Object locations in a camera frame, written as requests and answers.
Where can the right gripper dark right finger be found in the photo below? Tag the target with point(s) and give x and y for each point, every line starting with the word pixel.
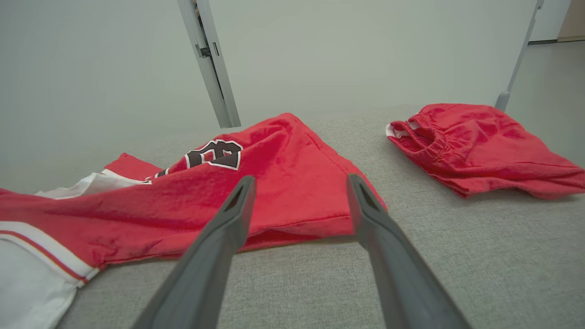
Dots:
pixel 402 288

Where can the grey frame leg with caster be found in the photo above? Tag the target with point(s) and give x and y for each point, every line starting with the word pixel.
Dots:
pixel 518 64

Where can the red shorts white stripe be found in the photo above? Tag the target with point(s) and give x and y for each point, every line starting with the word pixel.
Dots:
pixel 480 146

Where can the grey partition post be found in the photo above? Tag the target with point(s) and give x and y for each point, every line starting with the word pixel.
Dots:
pixel 215 73

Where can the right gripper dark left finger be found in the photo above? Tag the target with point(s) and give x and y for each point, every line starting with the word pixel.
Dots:
pixel 201 283

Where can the red white numbered jersey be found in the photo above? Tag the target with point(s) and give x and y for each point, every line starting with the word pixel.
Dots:
pixel 283 183

